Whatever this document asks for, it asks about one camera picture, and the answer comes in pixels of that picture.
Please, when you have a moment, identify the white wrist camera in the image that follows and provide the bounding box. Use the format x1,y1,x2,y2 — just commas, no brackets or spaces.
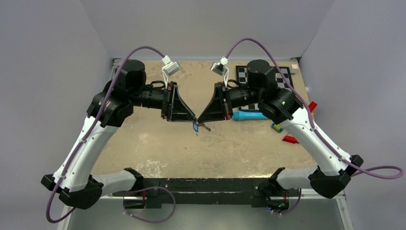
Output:
210,57,229,85
161,55,181,85

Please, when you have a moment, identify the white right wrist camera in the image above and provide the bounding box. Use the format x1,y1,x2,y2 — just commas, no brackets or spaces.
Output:
210,57,229,85

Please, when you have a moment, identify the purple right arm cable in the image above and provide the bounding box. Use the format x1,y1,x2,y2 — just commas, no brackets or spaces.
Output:
224,38,405,180

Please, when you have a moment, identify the red green toy block stack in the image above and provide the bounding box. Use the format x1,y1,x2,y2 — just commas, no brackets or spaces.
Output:
308,101,318,113

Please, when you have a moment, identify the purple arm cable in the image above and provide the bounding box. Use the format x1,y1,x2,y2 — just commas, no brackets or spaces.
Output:
224,38,405,180
45,46,166,224

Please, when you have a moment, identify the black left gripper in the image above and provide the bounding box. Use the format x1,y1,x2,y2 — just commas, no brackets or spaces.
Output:
129,80,196,121

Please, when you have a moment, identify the light blue plastic cylinder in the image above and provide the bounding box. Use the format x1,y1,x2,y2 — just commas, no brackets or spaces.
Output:
232,110,268,121

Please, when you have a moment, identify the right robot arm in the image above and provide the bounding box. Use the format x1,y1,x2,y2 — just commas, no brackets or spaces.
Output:
197,59,363,198

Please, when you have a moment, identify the black white chessboard mat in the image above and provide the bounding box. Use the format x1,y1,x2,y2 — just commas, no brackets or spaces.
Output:
236,65,293,113

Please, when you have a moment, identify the aluminium frame rail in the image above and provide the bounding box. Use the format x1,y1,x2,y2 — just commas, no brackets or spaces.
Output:
58,189,353,230

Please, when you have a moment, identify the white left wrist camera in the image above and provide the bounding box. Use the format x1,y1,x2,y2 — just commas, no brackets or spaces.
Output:
161,55,181,85

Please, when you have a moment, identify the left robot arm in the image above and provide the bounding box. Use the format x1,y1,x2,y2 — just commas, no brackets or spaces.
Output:
41,57,196,209

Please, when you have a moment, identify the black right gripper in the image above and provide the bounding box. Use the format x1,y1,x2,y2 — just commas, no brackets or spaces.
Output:
198,81,262,123

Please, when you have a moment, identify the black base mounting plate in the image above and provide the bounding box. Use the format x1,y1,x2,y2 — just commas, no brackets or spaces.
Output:
139,177,300,208

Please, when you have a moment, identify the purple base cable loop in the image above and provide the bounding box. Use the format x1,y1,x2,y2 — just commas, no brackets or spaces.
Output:
123,186,177,223

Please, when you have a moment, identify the red triangular block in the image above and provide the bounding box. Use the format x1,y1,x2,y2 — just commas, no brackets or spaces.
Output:
282,135,299,144

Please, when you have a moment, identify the blue plastic key tag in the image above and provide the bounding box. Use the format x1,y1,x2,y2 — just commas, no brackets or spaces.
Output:
193,123,199,136

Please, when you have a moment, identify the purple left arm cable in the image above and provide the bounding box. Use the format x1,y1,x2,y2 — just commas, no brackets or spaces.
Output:
45,46,166,224

